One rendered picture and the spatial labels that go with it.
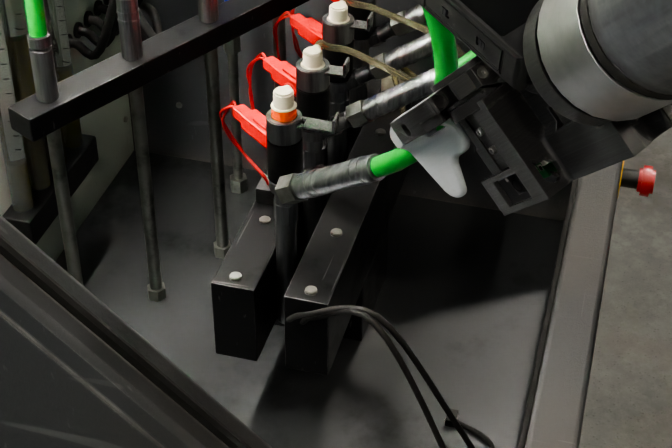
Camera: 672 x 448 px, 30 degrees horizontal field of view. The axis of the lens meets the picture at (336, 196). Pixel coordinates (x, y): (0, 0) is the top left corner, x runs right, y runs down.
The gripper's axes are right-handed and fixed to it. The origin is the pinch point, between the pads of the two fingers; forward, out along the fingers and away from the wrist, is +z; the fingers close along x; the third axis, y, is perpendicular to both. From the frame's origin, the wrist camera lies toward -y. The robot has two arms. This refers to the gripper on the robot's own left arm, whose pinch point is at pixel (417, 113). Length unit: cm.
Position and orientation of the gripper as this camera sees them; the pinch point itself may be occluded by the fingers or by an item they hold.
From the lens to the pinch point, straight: 77.7
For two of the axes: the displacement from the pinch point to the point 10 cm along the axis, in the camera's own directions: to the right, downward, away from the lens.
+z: -3.2, 1.8, 9.3
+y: 5.7, 8.2, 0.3
